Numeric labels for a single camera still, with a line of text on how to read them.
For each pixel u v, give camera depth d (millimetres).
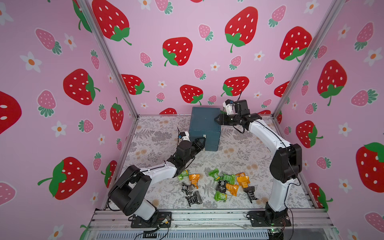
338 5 676
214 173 881
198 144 760
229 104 817
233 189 835
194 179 875
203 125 856
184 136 796
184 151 659
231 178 877
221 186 833
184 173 881
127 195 438
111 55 862
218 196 804
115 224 732
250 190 832
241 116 700
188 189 819
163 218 719
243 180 860
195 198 798
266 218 717
